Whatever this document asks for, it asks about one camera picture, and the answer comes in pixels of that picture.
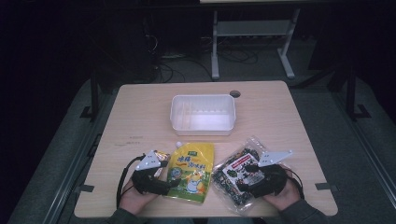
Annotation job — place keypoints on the clear bag of dark snacks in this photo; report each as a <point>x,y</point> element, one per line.
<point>229,183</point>

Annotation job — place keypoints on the person's right hand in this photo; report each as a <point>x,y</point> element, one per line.
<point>285,196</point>

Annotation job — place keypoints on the yellow spout pouch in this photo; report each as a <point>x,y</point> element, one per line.
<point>191,174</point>

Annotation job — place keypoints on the black metal stand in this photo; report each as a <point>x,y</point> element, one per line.
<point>351,93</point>
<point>94,99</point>

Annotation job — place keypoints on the small gold snack packet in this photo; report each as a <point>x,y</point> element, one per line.
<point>162,155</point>

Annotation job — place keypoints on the white metal table frame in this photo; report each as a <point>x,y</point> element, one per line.
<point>252,28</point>

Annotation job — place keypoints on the person's left hand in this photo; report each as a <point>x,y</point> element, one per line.
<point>134,199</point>

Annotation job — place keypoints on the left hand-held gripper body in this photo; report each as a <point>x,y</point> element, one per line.
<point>149,183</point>

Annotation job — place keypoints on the white plastic container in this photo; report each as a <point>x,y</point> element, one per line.
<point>202,115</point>

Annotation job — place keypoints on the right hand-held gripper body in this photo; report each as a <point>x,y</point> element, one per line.
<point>271,182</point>

